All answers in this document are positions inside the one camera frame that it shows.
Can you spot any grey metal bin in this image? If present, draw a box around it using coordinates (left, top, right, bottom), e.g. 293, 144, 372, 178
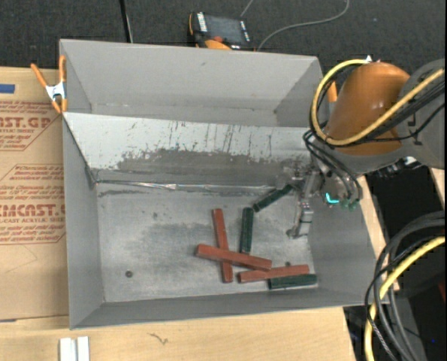
59, 38, 391, 331

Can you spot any red-brown flat block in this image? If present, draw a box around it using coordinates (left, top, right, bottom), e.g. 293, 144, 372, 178
211, 208, 234, 284
194, 243, 273, 272
237, 263, 311, 284

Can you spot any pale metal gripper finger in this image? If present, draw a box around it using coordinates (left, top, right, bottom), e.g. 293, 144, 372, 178
297, 201, 316, 240
285, 199, 301, 239

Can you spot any brown cardboard board red print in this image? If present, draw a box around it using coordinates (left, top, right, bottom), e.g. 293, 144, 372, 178
0, 65, 71, 323

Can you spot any dark green flat block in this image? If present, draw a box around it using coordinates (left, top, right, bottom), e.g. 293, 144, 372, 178
267, 273, 319, 290
252, 184, 295, 214
238, 206, 255, 255

